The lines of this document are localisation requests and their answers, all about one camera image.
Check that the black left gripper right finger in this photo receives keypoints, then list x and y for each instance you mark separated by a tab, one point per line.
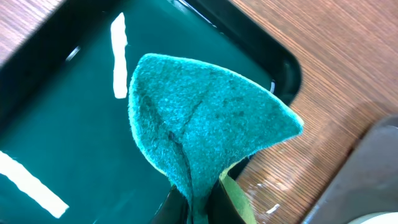
219	207

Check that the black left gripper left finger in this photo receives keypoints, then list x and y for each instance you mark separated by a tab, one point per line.
174	210

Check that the green yellow sponge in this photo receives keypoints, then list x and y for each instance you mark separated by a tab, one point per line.
193	120

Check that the white top plate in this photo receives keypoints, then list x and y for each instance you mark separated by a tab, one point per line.
377	218

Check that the black water basin tray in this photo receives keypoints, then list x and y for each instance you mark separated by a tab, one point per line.
67	150

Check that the black plate tray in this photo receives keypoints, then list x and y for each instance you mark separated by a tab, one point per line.
366	185

